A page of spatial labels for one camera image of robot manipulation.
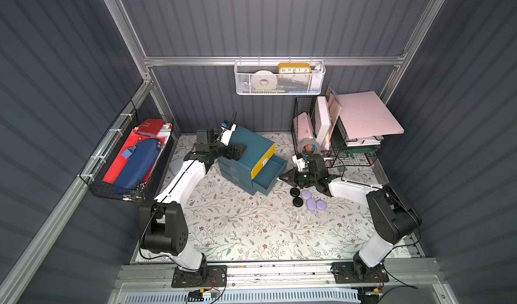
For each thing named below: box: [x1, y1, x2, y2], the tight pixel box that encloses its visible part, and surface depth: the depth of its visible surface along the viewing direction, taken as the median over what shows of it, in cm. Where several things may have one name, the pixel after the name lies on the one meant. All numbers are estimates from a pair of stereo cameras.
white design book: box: [315, 95, 332, 152], surface depth 97 cm
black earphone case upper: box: [289, 186, 301, 198], surface depth 98 cm
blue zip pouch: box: [113, 137, 161, 191], surface depth 71 cm
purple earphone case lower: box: [306, 197, 317, 212], surface depth 93 cm
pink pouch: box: [293, 111, 314, 144], surface depth 107 cm
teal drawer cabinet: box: [217, 125, 288, 196], surface depth 87 cm
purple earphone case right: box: [315, 199, 328, 211], surface depth 93 cm
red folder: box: [102, 129, 166, 185], surface depth 72 cm
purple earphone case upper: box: [300, 189, 312, 200], surface depth 96 cm
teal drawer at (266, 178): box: [251, 154, 289, 196], surface depth 89 cm
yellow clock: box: [278, 62, 312, 74], surface depth 89 cm
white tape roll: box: [250, 69, 279, 90], surface depth 85 cm
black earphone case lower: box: [292, 196, 304, 208], surface depth 93 cm
